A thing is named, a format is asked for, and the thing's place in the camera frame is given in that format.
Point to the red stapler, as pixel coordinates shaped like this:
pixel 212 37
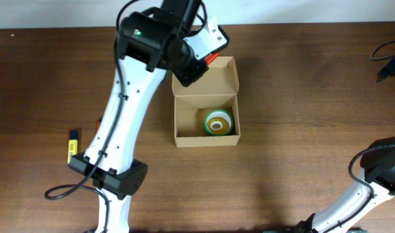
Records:
pixel 211 57

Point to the yellow highlighter marker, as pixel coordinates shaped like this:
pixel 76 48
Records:
pixel 72 144

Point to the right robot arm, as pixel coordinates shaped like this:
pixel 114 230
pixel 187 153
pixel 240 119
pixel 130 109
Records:
pixel 373 172

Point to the green tape roll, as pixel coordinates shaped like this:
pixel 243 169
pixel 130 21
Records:
pixel 219 113

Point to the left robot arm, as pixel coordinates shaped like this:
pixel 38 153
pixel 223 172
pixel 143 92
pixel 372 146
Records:
pixel 176 38

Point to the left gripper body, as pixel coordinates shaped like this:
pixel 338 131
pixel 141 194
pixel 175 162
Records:
pixel 191 66

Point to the cardboard box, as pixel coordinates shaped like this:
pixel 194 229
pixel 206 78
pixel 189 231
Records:
pixel 216 89

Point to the small yellow tape roll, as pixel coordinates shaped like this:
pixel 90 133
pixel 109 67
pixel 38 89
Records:
pixel 218 126

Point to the orange utility knife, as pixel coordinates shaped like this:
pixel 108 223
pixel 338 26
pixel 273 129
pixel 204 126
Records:
pixel 98 124

